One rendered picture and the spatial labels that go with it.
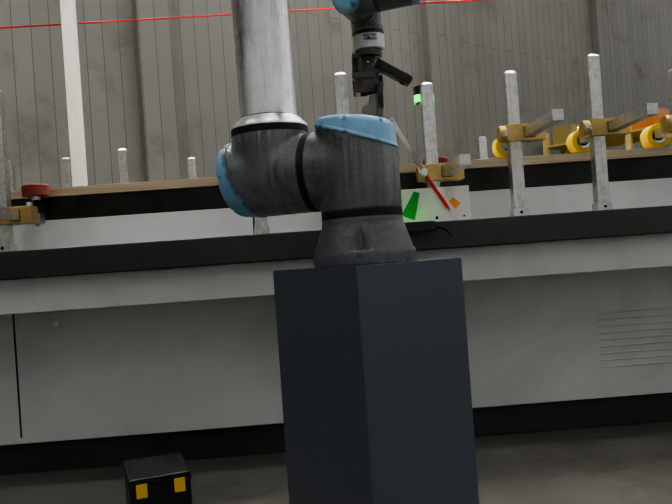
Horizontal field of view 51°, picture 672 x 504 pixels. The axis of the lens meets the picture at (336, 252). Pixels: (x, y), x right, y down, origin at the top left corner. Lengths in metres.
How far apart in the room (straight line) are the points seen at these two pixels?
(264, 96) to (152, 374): 1.24
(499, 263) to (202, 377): 0.99
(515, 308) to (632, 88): 9.72
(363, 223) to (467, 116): 7.58
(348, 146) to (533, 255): 1.05
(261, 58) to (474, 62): 7.77
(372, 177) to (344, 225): 0.10
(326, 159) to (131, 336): 1.26
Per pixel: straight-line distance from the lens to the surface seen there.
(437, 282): 1.27
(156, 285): 2.13
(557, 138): 9.56
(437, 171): 2.11
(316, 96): 7.31
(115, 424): 2.42
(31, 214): 2.21
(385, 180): 1.27
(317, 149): 1.29
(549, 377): 2.44
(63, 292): 2.21
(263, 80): 1.37
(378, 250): 1.23
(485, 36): 9.35
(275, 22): 1.41
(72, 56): 3.31
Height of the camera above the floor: 0.61
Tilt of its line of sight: level
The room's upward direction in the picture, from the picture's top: 4 degrees counter-clockwise
